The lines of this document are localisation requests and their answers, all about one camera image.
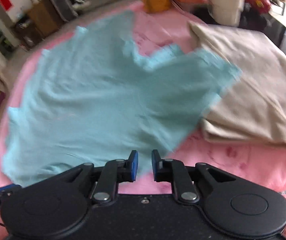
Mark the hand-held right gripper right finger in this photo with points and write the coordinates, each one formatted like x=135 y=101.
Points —
x=155 y=165

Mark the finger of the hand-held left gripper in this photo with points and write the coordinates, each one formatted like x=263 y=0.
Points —
x=7 y=188

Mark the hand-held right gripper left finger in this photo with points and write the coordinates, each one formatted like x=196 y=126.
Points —
x=134 y=166

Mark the light blue t-shirt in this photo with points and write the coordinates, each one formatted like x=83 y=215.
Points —
x=95 y=105

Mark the pink printed blanket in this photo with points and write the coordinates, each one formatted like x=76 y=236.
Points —
x=233 y=165

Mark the beige shirt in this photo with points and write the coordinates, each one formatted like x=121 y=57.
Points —
x=258 y=85

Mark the wooden cabinet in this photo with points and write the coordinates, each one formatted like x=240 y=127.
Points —
x=45 y=17

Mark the white bucket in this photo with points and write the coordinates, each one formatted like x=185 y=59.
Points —
x=226 y=2

